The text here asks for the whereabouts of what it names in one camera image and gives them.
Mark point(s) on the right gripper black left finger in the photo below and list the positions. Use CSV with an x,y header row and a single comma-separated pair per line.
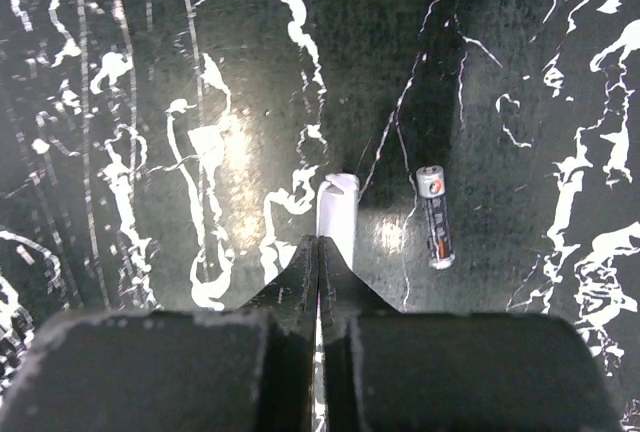
x,y
249,369

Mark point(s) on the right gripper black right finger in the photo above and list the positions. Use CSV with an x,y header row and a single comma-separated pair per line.
x,y
391,371

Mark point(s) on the white battery cover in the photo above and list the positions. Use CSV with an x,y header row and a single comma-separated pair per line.
x,y
336,212

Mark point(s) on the silver black battery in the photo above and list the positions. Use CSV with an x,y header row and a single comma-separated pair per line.
x,y
432,190

